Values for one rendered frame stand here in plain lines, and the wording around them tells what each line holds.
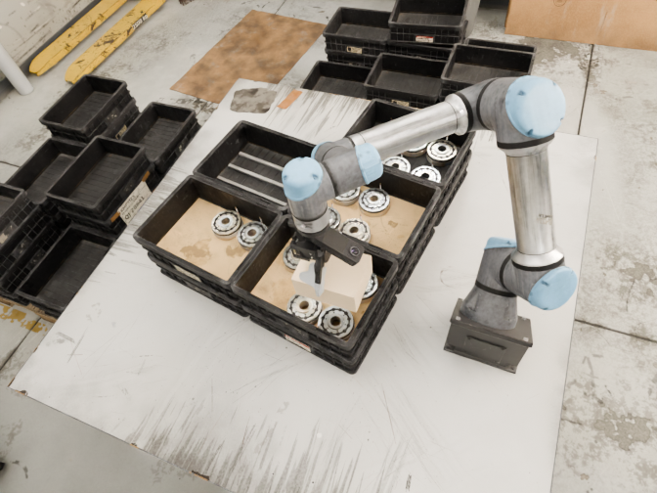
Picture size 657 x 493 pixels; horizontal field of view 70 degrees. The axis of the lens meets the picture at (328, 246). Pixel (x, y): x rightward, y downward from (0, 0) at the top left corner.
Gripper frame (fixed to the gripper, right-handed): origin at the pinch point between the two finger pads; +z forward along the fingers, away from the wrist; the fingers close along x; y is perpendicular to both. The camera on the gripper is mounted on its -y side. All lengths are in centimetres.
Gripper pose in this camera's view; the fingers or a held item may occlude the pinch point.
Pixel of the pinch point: (331, 272)
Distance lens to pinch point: 114.9
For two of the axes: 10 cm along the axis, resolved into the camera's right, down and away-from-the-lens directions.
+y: -9.2, -2.4, 3.0
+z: 1.2, 5.6, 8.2
